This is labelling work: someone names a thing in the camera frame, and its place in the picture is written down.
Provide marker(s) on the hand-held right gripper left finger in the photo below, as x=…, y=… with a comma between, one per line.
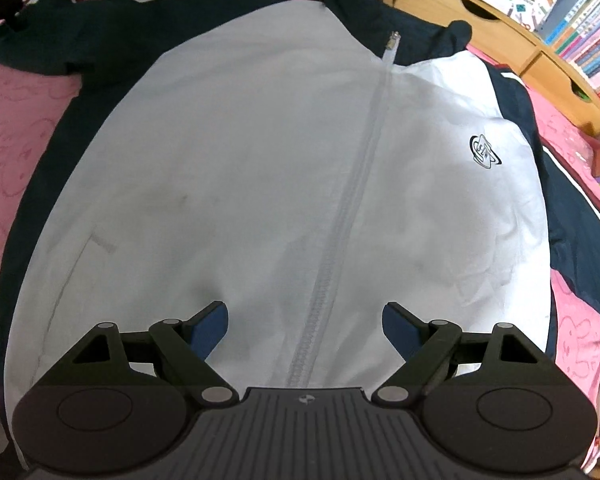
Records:
x=210, y=327

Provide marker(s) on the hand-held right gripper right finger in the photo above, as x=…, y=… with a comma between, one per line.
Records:
x=400, y=327

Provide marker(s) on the navy and white jacket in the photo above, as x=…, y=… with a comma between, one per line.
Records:
x=230, y=160

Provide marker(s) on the pink rabbit-print blanket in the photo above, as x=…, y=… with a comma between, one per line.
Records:
x=10, y=160

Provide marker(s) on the wooden drawer organizer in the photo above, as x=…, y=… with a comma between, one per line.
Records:
x=480, y=25

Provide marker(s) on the row of thin colourful books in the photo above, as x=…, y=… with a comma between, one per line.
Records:
x=590, y=35

